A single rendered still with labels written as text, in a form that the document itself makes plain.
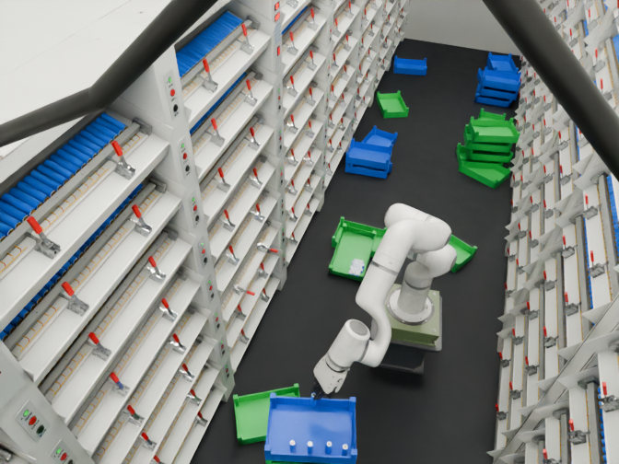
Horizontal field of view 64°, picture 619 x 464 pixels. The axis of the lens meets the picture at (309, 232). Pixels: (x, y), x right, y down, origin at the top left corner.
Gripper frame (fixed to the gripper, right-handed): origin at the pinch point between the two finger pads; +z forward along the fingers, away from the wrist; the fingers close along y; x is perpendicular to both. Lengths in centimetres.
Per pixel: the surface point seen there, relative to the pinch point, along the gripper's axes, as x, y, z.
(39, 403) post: 85, 0, -21
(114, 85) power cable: 89, -20, -102
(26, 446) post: 87, -5, -14
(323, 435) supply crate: -5.1, -8.3, 14.4
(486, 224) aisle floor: -181, 81, -14
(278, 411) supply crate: 4.3, 6.3, 18.8
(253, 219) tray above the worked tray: -9, 82, -10
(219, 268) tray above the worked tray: 13, 61, -1
